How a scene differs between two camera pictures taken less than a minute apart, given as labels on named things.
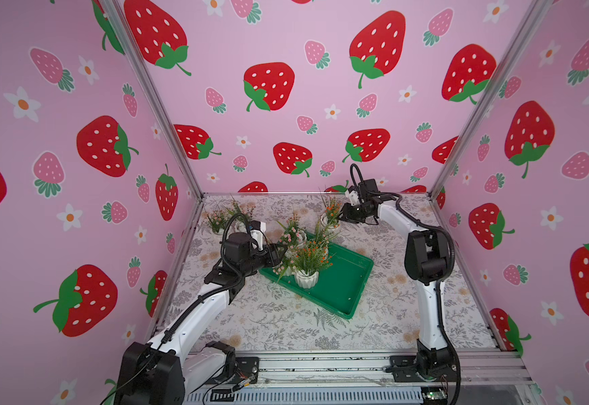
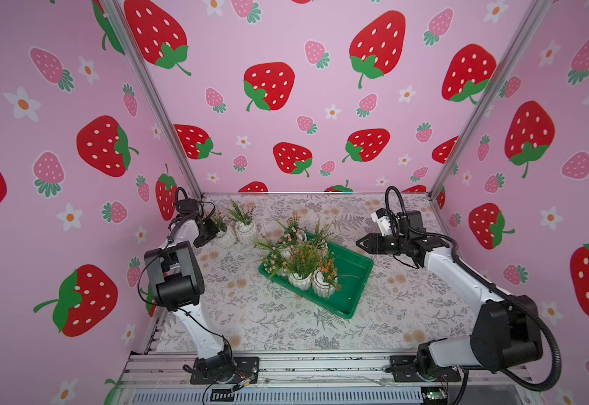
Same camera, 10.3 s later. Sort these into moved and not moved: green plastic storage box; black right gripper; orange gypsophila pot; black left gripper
Moved: black right gripper; black left gripper; orange gypsophila pot
Not moved: green plastic storage box
